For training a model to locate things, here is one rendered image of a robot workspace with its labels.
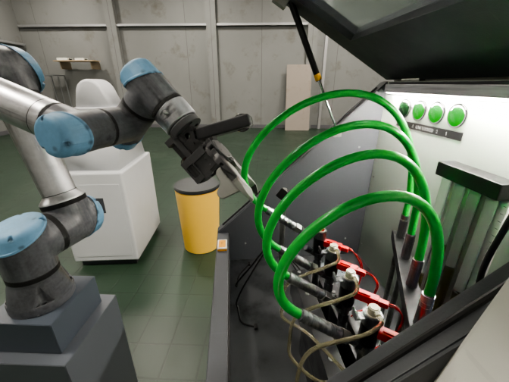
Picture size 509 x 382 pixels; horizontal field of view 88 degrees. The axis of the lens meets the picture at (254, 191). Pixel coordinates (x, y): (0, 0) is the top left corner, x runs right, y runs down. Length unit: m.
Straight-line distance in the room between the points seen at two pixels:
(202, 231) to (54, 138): 1.94
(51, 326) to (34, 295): 0.09
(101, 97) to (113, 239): 3.88
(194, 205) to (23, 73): 1.59
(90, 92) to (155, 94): 5.45
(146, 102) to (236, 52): 9.02
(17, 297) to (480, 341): 0.89
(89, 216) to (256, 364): 0.61
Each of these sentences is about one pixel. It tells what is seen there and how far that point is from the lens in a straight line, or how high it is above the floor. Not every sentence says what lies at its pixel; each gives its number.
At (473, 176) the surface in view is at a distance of 0.63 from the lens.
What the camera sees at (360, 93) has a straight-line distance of 0.57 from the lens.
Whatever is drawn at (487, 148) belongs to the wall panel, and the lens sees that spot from 0.67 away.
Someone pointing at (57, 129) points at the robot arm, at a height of 1.38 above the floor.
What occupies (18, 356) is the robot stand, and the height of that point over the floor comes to 0.80.
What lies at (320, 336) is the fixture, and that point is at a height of 0.98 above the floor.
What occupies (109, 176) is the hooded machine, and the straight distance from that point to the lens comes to 2.22.
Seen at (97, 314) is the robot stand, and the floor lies 0.80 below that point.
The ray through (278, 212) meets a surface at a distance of 0.40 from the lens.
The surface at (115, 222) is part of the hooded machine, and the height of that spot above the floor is 0.43.
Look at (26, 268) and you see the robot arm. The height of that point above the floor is 1.03.
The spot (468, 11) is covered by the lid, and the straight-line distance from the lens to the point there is 0.57.
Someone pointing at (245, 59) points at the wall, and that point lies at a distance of 9.53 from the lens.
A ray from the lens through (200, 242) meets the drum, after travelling 2.44.
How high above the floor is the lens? 1.44
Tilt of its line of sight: 22 degrees down
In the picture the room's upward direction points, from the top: straight up
